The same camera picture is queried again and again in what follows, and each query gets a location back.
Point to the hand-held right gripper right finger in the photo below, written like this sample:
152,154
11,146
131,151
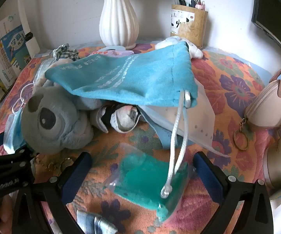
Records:
207,178

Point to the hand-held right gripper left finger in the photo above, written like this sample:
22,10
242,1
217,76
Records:
78,173

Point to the grey plush toy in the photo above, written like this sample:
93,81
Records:
57,126

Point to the green cloth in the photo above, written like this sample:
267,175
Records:
135,173

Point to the grey and black socks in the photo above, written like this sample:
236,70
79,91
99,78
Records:
124,119

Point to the purple tissue pack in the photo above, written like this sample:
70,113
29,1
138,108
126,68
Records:
116,53

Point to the person's left hand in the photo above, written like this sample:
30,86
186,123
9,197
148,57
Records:
3,213

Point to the blue face mask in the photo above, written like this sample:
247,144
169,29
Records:
12,136

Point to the blue white striped cloth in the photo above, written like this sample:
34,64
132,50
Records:
101,224

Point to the translucent white plastic bag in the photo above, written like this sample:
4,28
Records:
199,121

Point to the light blue cloth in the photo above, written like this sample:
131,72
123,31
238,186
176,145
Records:
163,136

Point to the beige coin purse with keyring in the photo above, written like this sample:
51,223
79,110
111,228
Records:
265,109

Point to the blue cover book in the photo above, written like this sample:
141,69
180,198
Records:
8,48

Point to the floral tablecloth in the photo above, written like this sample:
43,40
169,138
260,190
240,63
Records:
228,78

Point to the white board with black clip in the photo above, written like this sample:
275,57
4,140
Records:
31,45

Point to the checkered fabric scrunchie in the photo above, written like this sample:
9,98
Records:
64,52

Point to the white and blue cloud plush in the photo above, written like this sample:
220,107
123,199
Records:
196,51

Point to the tan cylindrical pen holder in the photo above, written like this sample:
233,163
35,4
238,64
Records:
194,29

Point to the white ribbed ceramic vase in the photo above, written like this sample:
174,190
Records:
118,17

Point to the bunch of pens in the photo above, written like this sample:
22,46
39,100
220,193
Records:
194,2

